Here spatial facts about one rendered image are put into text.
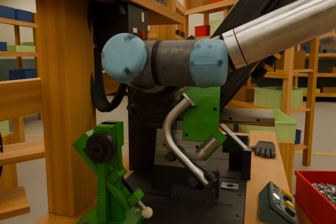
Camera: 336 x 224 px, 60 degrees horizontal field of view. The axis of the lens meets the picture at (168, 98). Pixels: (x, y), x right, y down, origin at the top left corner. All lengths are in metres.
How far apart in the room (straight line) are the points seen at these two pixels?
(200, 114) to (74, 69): 0.41
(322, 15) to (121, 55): 0.34
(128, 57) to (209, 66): 0.12
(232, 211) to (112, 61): 0.60
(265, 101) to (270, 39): 3.20
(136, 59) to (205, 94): 0.53
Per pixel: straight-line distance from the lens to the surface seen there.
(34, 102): 0.87
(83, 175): 0.94
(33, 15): 6.76
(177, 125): 1.10
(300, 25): 0.56
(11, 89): 0.81
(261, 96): 3.77
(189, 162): 0.92
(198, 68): 0.43
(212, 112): 0.94
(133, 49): 0.45
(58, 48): 0.84
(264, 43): 0.55
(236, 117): 1.05
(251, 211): 0.92
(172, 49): 0.45
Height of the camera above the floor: 1.34
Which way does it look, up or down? 8 degrees down
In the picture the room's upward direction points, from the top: straight up
